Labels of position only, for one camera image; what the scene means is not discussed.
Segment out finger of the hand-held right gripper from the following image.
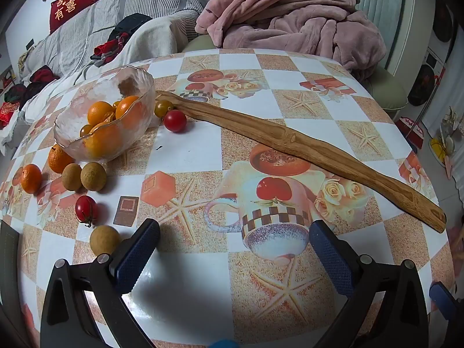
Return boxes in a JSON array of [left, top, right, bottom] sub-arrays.
[[429, 282, 458, 321]]

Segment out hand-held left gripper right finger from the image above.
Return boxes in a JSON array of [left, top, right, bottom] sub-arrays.
[[309, 219, 436, 348]]

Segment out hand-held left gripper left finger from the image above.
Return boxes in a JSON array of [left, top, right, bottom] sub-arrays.
[[41, 218, 161, 348]]

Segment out brown longan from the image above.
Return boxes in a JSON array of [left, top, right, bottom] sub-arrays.
[[90, 225, 121, 255], [62, 163, 83, 191], [80, 162, 107, 191]]

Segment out yellow cherry tomato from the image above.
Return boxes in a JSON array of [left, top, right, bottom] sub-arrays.
[[155, 100, 174, 118]]

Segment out clear glass bowl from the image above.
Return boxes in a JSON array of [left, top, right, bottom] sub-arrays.
[[54, 66, 156, 162]]

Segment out red cherry tomato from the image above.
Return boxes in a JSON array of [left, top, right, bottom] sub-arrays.
[[75, 195, 98, 227], [164, 110, 188, 132]]

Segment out orange mandarin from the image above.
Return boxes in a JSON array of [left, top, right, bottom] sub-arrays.
[[48, 144, 76, 174], [115, 95, 146, 131], [21, 164, 43, 194], [84, 121, 126, 159], [87, 101, 116, 126]]

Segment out checkered printed tablecloth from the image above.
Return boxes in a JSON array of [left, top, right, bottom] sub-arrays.
[[0, 48, 455, 348]]

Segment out long wooden stick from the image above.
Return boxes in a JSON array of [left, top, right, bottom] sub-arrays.
[[155, 90, 447, 233]]

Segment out red floor box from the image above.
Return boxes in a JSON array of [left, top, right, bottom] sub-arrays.
[[399, 116, 425, 149]]

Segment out yellow and white floor items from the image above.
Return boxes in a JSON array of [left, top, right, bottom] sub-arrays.
[[429, 107, 464, 180]]

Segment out red embroidered cushion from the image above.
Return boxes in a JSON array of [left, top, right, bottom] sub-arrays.
[[0, 101, 21, 126]]

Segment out dark red clothes pile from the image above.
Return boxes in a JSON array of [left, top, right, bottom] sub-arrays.
[[3, 65, 59, 106]]

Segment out black and red clothes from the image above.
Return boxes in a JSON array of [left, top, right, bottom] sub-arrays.
[[90, 14, 153, 66]]

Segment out grey striped sofa cover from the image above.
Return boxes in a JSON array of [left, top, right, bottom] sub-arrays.
[[20, 0, 204, 78]]

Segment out pink fleece blanket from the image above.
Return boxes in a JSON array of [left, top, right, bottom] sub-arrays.
[[196, 0, 387, 80]]

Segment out white cabinet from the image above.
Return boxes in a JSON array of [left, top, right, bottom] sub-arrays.
[[384, 0, 437, 75]]

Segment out red pillow with gold print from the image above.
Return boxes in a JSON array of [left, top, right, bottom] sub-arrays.
[[50, 0, 102, 34]]

